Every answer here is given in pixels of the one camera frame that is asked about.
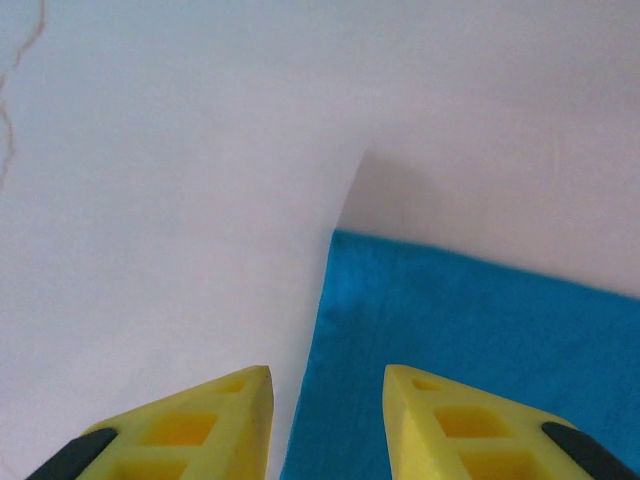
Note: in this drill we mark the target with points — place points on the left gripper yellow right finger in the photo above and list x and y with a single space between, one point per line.
475 440

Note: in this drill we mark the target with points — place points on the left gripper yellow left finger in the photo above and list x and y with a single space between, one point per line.
200 435

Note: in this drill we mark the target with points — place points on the blue t-shirt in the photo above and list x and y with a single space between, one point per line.
450 325

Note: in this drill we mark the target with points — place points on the white table mat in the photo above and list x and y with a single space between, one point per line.
150 200

